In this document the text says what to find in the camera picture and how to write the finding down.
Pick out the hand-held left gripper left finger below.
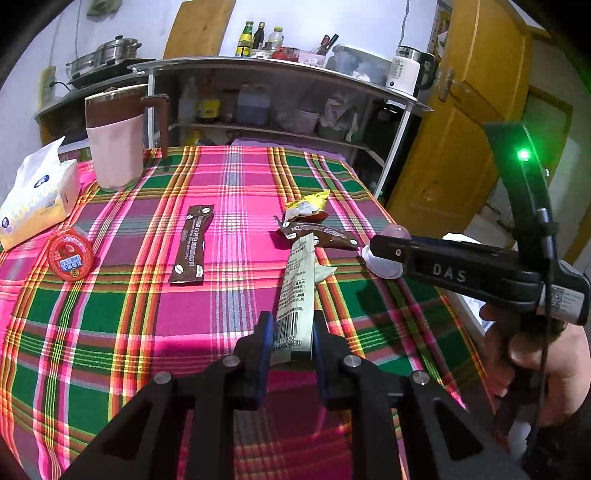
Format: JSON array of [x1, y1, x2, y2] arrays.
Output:
[[60, 310, 273, 480]]

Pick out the pink green plaid tablecloth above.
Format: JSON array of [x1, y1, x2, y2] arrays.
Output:
[[0, 144, 497, 480]]

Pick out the green bottle with yellow label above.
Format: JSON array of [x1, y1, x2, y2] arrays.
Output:
[[235, 21, 254, 57]]

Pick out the white plastic bags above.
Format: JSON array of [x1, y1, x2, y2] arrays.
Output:
[[318, 95, 358, 141]]

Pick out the side counter shelf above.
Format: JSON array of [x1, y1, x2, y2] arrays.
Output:
[[34, 83, 153, 148]]

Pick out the white plastic bottle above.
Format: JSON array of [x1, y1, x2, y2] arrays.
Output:
[[178, 76, 199, 125]]

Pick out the red round timer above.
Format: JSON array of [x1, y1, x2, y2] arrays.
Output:
[[46, 228, 95, 282]]

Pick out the person's right hand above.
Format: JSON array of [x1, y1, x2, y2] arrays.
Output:
[[479, 302, 591, 428]]

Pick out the pink brown pitcher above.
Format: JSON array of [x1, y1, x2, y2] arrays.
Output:
[[84, 85, 171, 191]]

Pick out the metal shelf unit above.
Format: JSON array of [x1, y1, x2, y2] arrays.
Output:
[[129, 56, 435, 195]]

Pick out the yellow snack wrapper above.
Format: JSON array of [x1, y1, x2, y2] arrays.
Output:
[[283, 189, 331, 222]]

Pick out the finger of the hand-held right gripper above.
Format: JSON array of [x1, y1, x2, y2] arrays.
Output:
[[369, 234, 522, 278]]

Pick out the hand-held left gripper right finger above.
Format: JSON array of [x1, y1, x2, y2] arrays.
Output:
[[313, 310, 532, 480]]

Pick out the long white sachet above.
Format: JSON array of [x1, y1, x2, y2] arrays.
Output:
[[269, 235, 340, 365]]

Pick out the wooden cutting board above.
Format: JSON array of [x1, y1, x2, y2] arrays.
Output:
[[164, 0, 236, 60]]

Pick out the small clear plastic cup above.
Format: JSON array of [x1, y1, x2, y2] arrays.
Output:
[[361, 224, 411, 279]]

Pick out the brown bottle with yellow label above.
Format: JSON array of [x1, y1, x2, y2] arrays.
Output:
[[198, 76, 221, 123]]

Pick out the clear lidded container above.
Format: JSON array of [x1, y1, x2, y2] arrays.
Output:
[[332, 45, 393, 86]]

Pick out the white round trash bin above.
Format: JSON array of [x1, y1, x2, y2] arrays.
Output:
[[441, 232, 490, 335]]

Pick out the dark liquid plastic jug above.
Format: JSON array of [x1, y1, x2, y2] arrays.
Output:
[[236, 84, 272, 126]]

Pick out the round plastic tub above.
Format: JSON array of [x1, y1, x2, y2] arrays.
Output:
[[277, 108, 320, 134]]

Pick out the white electric kettle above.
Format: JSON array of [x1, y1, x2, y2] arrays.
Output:
[[385, 44, 437, 93]]

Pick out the wooden door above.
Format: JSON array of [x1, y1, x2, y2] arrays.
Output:
[[385, 0, 534, 227]]

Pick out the yellow power strip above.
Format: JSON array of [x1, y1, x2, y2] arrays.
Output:
[[41, 66, 57, 104]]

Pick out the yellow white tissue pack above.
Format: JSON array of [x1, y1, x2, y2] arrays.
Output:
[[0, 136, 81, 250]]

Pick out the brown coffee sachet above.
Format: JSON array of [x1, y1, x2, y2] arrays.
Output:
[[276, 222, 360, 250], [167, 204, 216, 284]]

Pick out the metal door handle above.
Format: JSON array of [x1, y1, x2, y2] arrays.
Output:
[[438, 68, 478, 102]]

